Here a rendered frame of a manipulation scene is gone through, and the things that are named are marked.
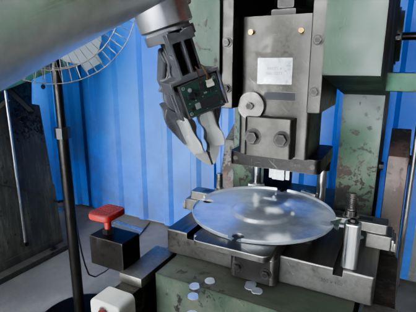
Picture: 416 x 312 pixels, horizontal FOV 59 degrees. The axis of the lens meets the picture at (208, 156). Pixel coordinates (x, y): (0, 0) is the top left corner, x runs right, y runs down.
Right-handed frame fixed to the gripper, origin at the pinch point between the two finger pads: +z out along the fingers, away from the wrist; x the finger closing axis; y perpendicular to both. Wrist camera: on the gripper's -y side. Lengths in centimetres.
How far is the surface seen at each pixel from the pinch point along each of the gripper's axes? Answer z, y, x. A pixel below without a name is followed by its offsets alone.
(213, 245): 15.0, 0.9, -4.4
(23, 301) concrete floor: 72, -116, -78
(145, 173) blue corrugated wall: 62, -184, 1
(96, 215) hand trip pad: 11.1, -23.8, -22.0
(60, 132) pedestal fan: 1, -88, -27
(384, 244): 33.1, 1.5, 28.8
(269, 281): 30.5, -2.5, 4.1
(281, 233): 19.0, 1.2, 8.0
